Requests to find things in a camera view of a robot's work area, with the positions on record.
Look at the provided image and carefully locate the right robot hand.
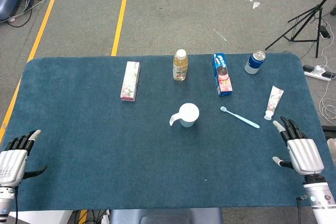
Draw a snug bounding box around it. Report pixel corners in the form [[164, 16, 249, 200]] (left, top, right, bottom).
[[271, 115, 325, 177]]

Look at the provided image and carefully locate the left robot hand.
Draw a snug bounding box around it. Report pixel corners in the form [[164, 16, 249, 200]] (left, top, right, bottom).
[[0, 129, 48, 187]]

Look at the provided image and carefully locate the floral toothpaste tube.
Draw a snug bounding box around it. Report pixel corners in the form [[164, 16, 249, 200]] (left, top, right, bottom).
[[264, 86, 285, 121]]

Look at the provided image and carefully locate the light blue toothbrush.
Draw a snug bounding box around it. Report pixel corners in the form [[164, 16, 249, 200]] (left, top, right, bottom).
[[219, 106, 260, 130]]

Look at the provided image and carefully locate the white cup with handle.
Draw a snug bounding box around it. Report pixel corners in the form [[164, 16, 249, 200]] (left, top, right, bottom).
[[169, 102, 200, 129]]

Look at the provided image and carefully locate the blue soda can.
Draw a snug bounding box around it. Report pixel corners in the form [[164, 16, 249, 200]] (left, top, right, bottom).
[[244, 50, 266, 74]]

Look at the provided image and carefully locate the blue cookie box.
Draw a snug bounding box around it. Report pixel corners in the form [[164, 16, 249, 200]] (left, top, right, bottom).
[[211, 52, 234, 97]]

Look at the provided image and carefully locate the floral pink white box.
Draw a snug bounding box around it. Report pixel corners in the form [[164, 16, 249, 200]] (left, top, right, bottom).
[[120, 61, 141, 102]]

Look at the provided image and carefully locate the yellow juice bottle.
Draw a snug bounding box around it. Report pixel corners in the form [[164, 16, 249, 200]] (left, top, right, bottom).
[[172, 49, 189, 81]]

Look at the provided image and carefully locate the white power strip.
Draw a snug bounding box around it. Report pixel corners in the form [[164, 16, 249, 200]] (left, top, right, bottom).
[[303, 64, 336, 82]]

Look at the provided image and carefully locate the blue table mat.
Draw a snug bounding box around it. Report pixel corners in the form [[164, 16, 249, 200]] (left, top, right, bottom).
[[0, 52, 329, 211]]

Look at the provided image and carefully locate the black tripod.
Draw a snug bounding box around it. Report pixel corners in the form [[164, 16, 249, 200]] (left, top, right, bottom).
[[265, 0, 336, 59]]

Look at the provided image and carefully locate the white cable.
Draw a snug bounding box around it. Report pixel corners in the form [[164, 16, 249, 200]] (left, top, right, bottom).
[[318, 40, 336, 123]]

